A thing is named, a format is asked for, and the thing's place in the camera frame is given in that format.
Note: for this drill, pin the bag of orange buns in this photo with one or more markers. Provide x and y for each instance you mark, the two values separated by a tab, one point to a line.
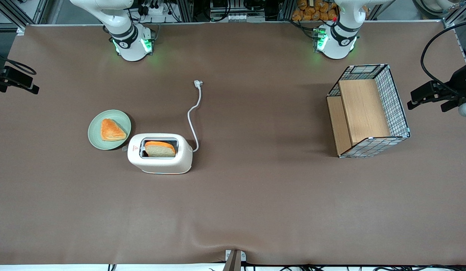
311	11

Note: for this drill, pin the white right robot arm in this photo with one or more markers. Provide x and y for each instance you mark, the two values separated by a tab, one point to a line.
123	41

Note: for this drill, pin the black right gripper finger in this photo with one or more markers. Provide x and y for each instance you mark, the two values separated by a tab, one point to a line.
18	78
29	90

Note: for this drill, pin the brown table cloth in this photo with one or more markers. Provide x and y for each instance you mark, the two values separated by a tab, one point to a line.
255	207

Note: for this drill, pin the bread slice with orange crust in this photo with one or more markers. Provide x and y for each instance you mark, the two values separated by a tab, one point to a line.
159	150

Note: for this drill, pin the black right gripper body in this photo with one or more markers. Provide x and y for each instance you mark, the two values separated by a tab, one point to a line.
0	76

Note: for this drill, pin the wooden stepped shelf insert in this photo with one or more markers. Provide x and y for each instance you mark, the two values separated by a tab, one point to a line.
362	109

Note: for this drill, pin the aluminium frame profile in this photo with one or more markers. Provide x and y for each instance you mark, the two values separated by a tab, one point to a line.
458	22
14	15

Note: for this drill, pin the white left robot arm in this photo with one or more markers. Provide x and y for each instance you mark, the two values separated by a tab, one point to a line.
338	43

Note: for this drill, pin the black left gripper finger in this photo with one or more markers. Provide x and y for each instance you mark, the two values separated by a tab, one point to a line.
430	89
424	101

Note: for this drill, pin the white two-slot toaster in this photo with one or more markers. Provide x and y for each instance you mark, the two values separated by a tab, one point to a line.
161	165

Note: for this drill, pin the orange triangular pastry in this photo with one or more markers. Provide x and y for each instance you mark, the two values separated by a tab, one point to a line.
111	130

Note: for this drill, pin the pale green round plate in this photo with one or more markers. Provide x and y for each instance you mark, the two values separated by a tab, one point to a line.
95	135

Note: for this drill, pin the metal bracket with brown post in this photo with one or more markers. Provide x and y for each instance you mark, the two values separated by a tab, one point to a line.
234	261

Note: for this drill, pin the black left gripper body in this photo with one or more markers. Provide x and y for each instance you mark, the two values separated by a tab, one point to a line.
455	90

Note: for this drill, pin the white power strip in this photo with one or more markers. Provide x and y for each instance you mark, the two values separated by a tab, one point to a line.
154	9

